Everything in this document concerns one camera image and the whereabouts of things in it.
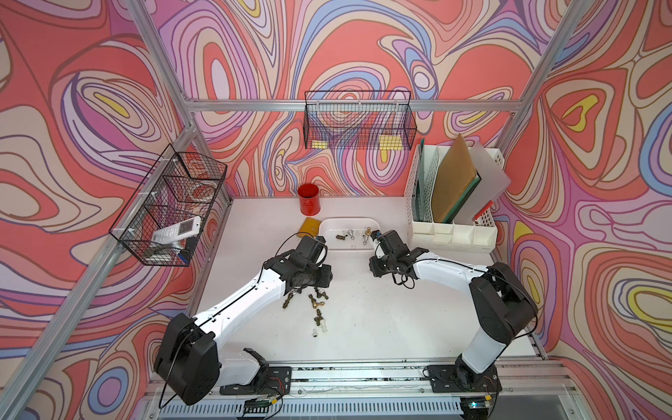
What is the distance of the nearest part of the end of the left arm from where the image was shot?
1.89ft

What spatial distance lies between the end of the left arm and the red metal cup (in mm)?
430

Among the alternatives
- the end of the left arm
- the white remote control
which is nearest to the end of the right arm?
the end of the left arm

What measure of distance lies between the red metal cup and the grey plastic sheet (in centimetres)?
58

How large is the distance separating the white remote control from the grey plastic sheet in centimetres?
89

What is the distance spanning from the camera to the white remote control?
27.2 inches

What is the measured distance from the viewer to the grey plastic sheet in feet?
2.89

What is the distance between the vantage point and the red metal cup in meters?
1.10

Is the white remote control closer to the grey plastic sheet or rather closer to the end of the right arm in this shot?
the end of the right arm
